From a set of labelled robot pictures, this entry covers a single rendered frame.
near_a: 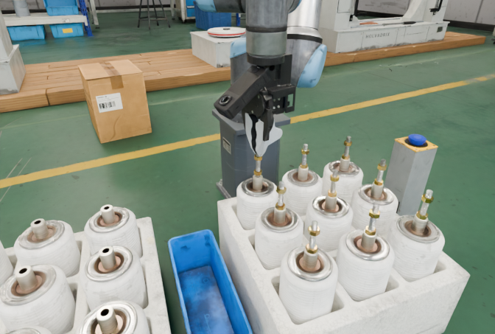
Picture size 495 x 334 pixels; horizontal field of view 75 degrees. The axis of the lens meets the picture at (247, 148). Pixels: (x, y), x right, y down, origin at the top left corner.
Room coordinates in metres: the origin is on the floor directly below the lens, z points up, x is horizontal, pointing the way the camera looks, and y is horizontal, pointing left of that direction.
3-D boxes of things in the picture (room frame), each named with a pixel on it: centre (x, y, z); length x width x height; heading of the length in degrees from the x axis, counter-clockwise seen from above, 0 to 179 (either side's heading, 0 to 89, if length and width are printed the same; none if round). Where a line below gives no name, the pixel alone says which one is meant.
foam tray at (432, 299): (0.54, -0.17, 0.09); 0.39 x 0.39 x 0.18; 21
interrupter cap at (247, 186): (0.61, -0.02, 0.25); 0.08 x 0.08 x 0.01
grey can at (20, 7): (4.26, 2.75, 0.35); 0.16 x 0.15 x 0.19; 117
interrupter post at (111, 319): (0.28, 0.19, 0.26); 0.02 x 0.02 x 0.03
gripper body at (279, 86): (0.62, -0.04, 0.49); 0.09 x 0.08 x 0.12; 124
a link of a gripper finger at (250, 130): (0.64, -0.03, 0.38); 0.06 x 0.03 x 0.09; 124
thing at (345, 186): (0.69, -0.24, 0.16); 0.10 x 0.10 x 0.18
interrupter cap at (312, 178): (0.65, -0.13, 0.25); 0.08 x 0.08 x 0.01
